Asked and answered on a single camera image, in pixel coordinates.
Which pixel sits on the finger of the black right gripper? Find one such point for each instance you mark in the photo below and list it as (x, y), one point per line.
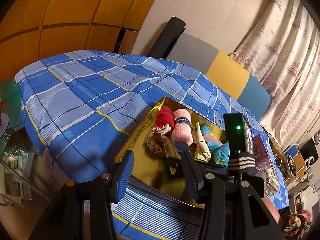
(173, 150)

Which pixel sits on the pink fuzzy sock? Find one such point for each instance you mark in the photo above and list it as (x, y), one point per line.
(182, 130)

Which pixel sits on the gold tray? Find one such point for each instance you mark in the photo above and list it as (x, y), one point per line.
(151, 163)

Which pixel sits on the grey yellow blue sofa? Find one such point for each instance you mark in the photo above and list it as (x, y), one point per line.
(221, 70)

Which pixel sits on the black rolled mat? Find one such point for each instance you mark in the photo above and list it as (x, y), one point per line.
(167, 38)

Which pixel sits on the beige patterned curtain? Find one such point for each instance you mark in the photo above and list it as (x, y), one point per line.
(282, 53)

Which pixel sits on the black monitor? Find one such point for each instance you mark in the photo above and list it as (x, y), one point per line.
(309, 153)

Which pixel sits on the brown knitted scrunchie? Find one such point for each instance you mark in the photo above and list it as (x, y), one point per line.
(156, 138)

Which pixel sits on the red plush item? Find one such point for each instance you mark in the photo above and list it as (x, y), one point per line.
(164, 116)

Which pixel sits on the blue folding chair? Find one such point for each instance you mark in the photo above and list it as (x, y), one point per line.
(292, 151)

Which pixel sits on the cream bow cloth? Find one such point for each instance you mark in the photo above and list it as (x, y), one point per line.
(202, 151)

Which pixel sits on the teal pink plush toy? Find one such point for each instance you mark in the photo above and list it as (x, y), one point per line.
(220, 152)

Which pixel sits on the pink cardboard box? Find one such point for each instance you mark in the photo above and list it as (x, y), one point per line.
(262, 160)

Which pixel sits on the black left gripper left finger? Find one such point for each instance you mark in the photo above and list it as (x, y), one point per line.
(120, 177)

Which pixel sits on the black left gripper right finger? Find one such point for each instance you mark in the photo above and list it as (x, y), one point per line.
(193, 176)

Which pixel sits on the person's right hand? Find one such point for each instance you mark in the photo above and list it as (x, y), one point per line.
(272, 209)

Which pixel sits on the wooden wall cabinet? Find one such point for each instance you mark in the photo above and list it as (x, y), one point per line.
(36, 29)

